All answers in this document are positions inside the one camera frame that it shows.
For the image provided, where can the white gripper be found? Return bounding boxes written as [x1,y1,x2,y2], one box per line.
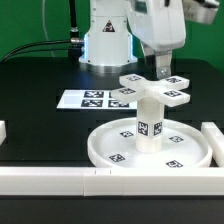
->
[126,0,186,79]

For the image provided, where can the white cross-shaped table base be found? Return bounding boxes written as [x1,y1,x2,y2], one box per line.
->
[111,74,190,107]

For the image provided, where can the white round table top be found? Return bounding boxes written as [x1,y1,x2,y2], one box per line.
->
[87,117,212,170]

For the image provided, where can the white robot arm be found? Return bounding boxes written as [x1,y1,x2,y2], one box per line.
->
[80,0,219,79]

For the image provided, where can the white marker sheet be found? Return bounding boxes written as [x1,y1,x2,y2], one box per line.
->
[57,90,137,110]

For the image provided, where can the white right fence bar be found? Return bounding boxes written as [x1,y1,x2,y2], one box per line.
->
[201,122,224,168]

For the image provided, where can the white fence bar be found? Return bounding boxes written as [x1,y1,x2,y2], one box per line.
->
[201,122,224,168]
[0,121,7,145]
[0,167,224,196]

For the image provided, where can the white left fence bar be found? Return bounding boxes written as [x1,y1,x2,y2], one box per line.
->
[0,121,7,145]

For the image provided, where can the white front fence bar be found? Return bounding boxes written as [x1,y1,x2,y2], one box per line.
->
[0,167,224,196]

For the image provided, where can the black cable pair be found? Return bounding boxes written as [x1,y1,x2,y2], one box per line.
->
[0,37,84,64]

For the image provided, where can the black vertical cable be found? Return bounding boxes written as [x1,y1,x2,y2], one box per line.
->
[67,0,81,42]

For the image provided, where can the white thin cable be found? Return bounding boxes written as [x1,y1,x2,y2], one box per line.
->
[41,0,55,58]

